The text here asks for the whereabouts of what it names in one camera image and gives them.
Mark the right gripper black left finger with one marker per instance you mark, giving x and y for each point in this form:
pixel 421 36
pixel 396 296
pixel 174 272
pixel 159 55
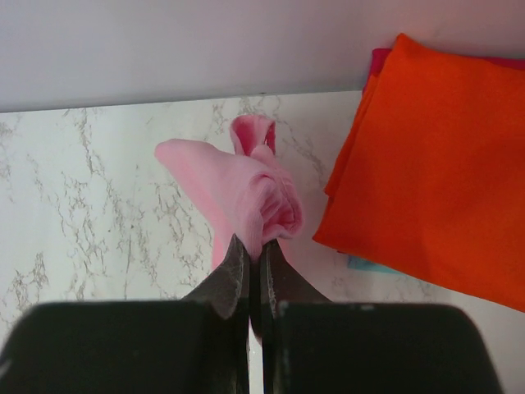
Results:
pixel 228 284

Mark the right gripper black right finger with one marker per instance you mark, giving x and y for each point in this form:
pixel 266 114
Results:
pixel 279 282

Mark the pink t shirt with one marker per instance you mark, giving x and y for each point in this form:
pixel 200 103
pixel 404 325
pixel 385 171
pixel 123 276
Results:
pixel 245 194

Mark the teal folded t shirt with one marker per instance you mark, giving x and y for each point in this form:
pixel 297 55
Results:
pixel 368 266

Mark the orange folded t shirt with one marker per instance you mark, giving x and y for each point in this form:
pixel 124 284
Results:
pixel 430 180

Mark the magenta folded t shirt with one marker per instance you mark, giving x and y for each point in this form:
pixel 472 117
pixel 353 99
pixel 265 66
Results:
pixel 379 56

